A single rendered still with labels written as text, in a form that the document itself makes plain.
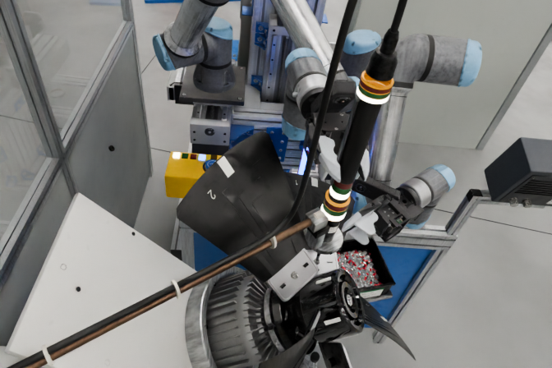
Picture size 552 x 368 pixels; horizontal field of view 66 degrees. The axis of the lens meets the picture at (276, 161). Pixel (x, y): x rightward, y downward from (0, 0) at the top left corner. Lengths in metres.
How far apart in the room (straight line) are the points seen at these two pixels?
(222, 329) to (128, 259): 0.22
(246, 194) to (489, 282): 2.08
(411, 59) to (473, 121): 2.16
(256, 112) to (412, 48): 0.70
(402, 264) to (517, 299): 1.14
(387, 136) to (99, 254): 0.72
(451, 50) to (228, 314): 0.78
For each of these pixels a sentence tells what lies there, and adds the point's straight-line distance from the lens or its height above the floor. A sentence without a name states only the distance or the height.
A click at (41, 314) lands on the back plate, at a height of 1.35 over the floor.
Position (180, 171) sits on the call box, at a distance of 1.19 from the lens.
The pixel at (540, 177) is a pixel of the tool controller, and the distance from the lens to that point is 1.30.
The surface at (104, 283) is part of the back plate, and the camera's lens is 0.76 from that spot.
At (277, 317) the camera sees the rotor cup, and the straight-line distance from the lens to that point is 0.82.
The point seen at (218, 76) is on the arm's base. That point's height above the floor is 1.10.
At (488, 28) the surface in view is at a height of 0.91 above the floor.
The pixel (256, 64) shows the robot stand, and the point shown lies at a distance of 1.69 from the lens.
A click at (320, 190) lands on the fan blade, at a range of 1.04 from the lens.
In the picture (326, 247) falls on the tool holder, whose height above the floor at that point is 1.28.
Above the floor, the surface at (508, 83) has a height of 0.57.
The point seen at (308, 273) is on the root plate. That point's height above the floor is 1.25.
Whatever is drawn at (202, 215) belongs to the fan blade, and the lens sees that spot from 0.68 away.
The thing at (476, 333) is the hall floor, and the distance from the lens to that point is 2.45.
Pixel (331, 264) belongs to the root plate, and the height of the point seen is 1.19.
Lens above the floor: 1.93
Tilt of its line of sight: 44 degrees down
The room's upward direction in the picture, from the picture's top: 9 degrees clockwise
